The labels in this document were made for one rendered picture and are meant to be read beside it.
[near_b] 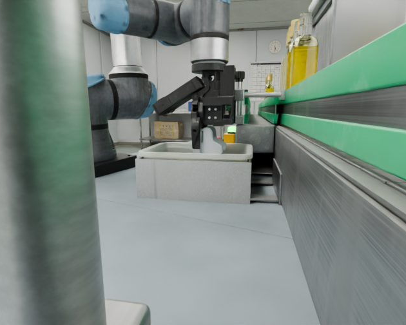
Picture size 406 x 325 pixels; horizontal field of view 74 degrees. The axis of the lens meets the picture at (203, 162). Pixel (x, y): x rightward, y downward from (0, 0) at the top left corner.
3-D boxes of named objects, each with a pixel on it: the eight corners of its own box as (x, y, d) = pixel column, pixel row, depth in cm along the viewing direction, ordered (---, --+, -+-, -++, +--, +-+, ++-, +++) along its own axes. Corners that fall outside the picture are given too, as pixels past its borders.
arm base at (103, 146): (49, 158, 76) (45, 123, 74) (97, 150, 88) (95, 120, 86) (78, 166, 68) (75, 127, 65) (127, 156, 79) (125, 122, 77)
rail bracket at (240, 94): (283, 124, 63) (287, 69, 61) (212, 124, 66) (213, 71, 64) (282, 124, 66) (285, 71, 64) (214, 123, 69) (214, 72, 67)
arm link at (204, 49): (185, 38, 49) (195, 48, 57) (185, 64, 50) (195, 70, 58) (226, 36, 48) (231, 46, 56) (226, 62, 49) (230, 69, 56)
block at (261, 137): (274, 154, 65) (275, 124, 63) (234, 153, 66) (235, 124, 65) (272, 151, 68) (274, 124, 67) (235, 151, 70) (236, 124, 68)
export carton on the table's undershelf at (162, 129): (153, 138, 636) (152, 121, 628) (160, 137, 677) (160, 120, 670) (178, 138, 619) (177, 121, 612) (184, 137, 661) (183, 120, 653)
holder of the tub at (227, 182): (280, 206, 48) (283, 163, 47) (136, 197, 53) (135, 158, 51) (273, 181, 65) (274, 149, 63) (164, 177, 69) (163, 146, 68)
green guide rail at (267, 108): (277, 124, 68) (278, 91, 66) (272, 124, 68) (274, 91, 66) (258, 113, 237) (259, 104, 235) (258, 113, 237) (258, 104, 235)
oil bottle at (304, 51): (312, 126, 65) (320, 31, 61) (289, 126, 66) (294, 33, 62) (308, 125, 71) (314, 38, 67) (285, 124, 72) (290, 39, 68)
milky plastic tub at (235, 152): (251, 202, 49) (252, 155, 47) (135, 195, 53) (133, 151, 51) (251, 178, 66) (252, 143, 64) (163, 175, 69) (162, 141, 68)
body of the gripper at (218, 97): (231, 128, 51) (233, 61, 48) (187, 128, 52) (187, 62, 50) (235, 126, 58) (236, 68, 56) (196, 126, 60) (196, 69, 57)
